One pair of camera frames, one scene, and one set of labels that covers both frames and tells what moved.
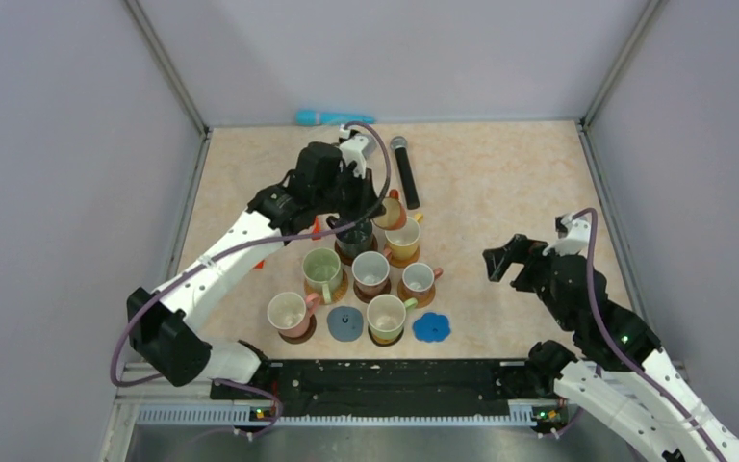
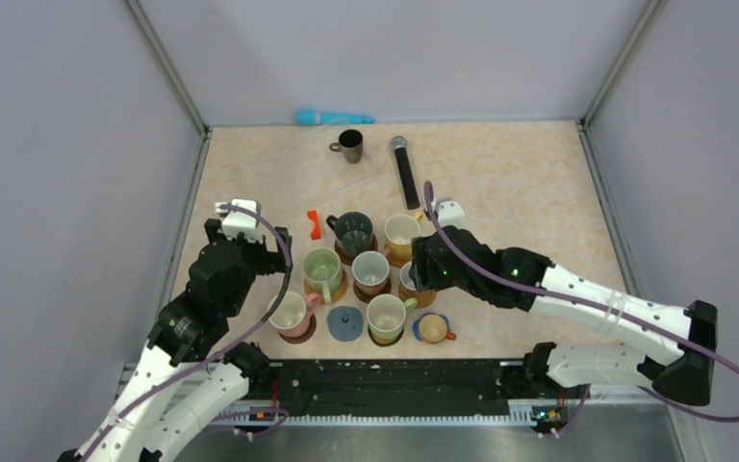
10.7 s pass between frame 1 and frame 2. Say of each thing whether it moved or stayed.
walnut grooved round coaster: stayed
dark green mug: stayed
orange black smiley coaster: stayed
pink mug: stayed
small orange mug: moved
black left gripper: moved
